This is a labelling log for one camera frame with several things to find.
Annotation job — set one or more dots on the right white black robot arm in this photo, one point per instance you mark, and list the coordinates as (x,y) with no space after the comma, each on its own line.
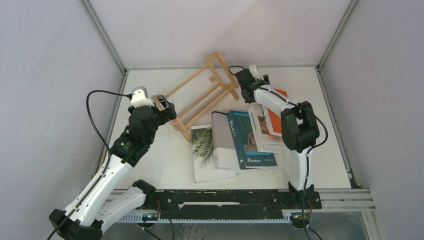
(300,129)

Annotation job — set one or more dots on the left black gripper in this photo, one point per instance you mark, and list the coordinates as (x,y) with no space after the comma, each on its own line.
(169,113)

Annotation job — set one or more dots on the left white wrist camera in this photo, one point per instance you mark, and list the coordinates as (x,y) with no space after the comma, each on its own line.
(140,96)

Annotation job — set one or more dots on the coffee cover white book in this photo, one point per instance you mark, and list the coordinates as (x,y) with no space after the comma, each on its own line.
(262,140)

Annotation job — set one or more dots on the wooden book rack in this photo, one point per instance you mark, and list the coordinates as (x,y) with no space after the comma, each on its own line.
(195,92)

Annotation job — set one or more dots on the aluminium frame rail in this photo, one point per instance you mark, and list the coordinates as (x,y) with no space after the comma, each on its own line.
(332,200)

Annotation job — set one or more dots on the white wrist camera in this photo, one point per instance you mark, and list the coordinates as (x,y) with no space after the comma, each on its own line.
(254,72)
(140,96)

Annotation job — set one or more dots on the grey white notebook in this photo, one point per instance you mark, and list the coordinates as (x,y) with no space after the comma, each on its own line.
(225,156)

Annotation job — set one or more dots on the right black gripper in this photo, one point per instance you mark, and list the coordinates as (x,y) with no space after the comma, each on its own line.
(266,78)

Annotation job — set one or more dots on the teal Humor book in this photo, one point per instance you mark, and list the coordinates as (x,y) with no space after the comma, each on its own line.
(248,156)

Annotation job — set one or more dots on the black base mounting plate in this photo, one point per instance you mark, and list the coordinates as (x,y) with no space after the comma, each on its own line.
(244,212)

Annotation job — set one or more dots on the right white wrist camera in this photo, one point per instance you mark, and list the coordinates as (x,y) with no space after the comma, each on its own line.
(254,72)

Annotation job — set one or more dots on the orange cover book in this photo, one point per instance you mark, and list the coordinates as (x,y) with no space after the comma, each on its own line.
(272,122)

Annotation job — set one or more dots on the palm leaf white book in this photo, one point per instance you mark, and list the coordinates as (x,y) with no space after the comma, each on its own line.
(203,156)

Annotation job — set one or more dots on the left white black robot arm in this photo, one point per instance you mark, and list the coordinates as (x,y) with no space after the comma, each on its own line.
(87,217)

